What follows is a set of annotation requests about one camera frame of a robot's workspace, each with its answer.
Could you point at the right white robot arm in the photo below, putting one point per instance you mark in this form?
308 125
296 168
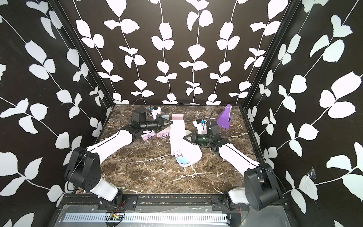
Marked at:
261 186

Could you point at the purple plastic stand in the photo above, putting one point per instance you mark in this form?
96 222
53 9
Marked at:
224 119

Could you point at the small circuit board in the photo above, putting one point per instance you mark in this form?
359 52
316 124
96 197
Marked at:
115 217

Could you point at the white perforated cable duct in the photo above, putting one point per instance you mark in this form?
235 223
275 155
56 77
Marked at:
163 218

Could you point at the rainbow gradient sticker sheet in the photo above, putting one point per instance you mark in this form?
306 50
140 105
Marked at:
177 131

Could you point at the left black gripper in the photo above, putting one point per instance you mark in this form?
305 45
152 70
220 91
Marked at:
159 121

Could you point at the white plastic storage box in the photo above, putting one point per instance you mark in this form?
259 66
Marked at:
186 154

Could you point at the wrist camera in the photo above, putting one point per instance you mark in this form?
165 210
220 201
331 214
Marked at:
141 114
206 127

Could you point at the purple sticker sheet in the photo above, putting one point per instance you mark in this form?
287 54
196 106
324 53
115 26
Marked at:
148 136

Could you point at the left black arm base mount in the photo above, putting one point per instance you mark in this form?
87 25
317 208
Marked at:
127 201

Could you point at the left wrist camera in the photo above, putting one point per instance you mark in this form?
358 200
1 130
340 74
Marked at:
141 114

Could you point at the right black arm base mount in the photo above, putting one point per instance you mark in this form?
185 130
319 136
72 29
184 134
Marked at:
223 203

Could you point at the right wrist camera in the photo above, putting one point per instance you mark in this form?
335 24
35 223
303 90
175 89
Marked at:
206 127

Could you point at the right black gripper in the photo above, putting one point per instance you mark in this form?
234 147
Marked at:
195 139

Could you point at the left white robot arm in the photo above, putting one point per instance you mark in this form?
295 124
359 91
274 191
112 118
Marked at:
84 167

